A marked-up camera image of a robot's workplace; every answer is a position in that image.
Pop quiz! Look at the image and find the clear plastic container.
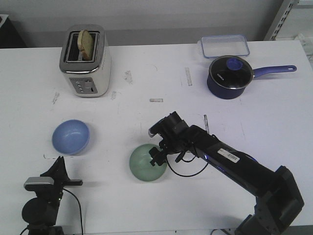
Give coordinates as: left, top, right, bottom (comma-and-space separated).
198, 34, 250, 59

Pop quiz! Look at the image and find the green bowl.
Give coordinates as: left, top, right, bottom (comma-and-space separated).
129, 143, 167, 182

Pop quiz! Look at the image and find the blue bowl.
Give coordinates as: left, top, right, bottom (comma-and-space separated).
51, 119, 90, 156

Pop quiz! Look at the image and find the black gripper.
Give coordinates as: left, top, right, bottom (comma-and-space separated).
149, 111, 193, 166
40, 156, 83, 192

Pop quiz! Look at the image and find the glass pot lid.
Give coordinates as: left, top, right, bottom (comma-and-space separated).
209, 55, 253, 90

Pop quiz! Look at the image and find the blue saucepan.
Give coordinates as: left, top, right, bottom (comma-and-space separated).
207, 65, 297, 99

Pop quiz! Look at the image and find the dark box at left edge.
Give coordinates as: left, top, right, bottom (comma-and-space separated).
0, 14, 27, 49

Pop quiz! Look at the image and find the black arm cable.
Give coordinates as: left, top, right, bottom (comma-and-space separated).
166, 150, 211, 177
19, 188, 84, 235

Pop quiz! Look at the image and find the cream toaster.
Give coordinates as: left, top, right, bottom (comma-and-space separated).
59, 24, 112, 97

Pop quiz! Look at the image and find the metal shelf upright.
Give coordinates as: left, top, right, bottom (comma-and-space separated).
264, 0, 299, 41

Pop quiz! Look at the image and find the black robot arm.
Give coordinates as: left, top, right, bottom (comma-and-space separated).
22, 156, 83, 235
149, 112, 304, 235

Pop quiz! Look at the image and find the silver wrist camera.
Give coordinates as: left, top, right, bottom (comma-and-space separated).
23, 177, 54, 191
148, 123, 162, 138

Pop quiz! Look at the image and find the bread slice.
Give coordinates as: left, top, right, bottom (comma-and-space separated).
77, 30, 94, 61

